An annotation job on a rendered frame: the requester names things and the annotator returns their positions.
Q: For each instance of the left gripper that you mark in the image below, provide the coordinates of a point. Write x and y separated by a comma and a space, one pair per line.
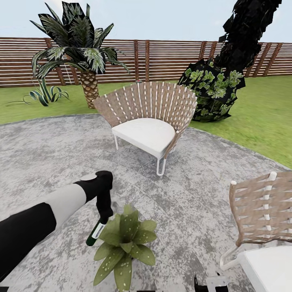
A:
105, 208

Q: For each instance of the garden chair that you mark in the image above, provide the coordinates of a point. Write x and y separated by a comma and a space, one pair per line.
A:
269, 269
150, 115

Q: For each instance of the insectifuge atomizer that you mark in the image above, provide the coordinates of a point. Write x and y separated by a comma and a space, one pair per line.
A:
95, 233

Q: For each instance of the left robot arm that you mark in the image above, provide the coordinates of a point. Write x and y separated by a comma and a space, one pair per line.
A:
36, 221

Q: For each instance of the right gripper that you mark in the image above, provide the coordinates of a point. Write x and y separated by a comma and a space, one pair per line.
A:
200, 288

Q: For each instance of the pot plant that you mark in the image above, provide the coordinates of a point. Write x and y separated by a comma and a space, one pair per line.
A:
123, 244

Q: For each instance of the tree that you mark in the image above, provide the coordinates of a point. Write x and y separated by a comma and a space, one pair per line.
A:
244, 29

